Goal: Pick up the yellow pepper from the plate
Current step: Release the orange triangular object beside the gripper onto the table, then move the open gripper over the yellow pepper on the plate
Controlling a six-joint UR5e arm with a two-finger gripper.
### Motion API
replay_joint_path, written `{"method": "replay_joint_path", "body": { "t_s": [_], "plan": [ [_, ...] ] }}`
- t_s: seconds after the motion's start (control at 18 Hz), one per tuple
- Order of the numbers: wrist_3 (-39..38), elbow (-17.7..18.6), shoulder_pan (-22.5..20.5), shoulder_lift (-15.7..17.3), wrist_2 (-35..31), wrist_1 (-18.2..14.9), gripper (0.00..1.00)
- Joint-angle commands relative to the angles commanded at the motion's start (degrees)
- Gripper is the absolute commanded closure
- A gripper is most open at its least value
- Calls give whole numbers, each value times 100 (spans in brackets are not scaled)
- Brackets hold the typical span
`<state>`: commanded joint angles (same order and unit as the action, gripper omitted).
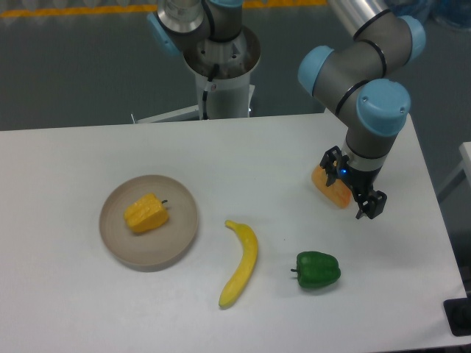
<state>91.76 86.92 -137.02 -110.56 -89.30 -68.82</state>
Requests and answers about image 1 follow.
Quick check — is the orange pepper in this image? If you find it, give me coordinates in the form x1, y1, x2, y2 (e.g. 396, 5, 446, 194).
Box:
311, 165, 352, 209

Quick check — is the beige round plate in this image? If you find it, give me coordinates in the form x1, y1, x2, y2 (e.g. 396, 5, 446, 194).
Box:
99, 175, 198, 272

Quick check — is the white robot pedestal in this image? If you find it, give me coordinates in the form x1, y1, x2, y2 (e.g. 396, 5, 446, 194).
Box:
130, 27, 262, 125

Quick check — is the yellow pepper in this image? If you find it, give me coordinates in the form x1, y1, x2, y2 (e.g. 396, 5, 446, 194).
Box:
124, 193, 169, 234

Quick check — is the black device at table edge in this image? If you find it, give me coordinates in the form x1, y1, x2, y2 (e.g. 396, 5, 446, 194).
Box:
443, 298, 470, 337

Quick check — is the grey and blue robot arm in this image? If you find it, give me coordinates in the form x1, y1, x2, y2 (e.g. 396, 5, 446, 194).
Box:
147, 1, 426, 218

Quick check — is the yellow banana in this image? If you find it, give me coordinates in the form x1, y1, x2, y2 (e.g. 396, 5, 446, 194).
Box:
219, 220, 258, 310

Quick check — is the green pepper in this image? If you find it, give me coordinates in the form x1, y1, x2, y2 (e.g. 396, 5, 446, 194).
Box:
291, 251, 341, 289

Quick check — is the white furniture at right edge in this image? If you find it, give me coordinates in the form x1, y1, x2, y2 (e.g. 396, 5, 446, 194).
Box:
436, 141, 470, 203

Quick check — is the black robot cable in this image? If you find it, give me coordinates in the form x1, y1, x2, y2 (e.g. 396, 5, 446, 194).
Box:
201, 63, 221, 121

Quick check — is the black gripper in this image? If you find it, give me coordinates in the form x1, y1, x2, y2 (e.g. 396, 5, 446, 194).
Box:
319, 146, 387, 219

